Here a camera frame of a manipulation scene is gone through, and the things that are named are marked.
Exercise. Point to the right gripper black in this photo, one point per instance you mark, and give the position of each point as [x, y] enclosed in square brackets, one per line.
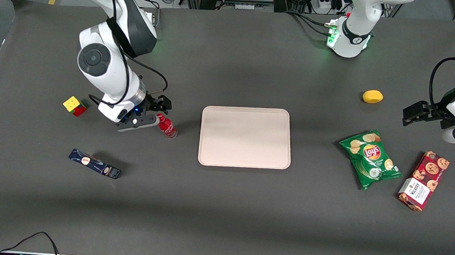
[152, 104]

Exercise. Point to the dark blue carton box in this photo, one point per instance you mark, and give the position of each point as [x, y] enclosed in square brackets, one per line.
[94, 164]

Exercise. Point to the beige plastic tray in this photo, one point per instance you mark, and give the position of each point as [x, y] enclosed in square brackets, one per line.
[245, 136]

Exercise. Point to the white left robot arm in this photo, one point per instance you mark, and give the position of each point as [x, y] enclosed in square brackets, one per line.
[351, 50]

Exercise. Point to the colourful puzzle cube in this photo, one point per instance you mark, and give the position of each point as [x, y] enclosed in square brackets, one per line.
[73, 104]

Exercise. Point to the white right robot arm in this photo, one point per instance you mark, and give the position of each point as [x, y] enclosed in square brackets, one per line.
[94, 78]

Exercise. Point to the red cookie box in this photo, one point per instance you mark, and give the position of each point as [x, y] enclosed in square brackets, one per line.
[424, 181]

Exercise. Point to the yellow lemon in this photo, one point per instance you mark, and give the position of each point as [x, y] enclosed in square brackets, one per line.
[372, 97]

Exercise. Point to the red coke bottle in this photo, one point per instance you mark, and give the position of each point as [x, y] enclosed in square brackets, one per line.
[168, 128]

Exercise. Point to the green chips bag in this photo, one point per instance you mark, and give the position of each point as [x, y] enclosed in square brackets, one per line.
[371, 161]

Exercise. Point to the white power strip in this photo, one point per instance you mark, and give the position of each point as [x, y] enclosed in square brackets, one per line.
[325, 4]
[244, 6]

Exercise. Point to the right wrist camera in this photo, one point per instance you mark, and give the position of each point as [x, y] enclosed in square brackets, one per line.
[139, 124]

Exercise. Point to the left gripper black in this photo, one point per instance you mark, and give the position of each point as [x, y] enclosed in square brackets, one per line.
[433, 111]

